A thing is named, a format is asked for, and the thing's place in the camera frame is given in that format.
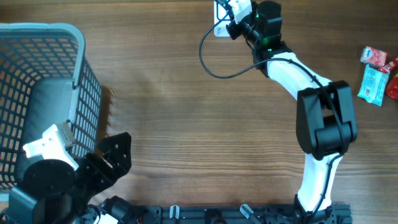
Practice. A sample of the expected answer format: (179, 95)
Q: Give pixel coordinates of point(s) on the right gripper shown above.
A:
(233, 30)

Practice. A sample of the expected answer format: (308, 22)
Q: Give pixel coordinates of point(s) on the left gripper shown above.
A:
(107, 177)

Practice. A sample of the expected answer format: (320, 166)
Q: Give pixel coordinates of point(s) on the grey black shopping basket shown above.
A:
(45, 80)

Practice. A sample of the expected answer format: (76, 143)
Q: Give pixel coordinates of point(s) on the red Kleenex tissue pack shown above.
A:
(373, 57)

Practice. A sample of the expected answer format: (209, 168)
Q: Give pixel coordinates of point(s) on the white wipes packet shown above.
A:
(373, 86)

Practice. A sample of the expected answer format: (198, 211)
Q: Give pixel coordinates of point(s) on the red sauce bottle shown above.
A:
(392, 88)

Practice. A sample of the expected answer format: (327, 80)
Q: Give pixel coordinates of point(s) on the green 3M gloves package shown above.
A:
(224, 3)

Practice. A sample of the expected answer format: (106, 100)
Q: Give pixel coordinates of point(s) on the red sauce sachet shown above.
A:
(389, 67)

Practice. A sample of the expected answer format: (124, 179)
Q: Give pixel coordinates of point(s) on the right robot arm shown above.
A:
(325, 122)

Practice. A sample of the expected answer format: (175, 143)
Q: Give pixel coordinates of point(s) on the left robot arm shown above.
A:
(52, 191)

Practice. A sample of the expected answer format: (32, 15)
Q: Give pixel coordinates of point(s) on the white barcode scanner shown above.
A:
(222, 18)

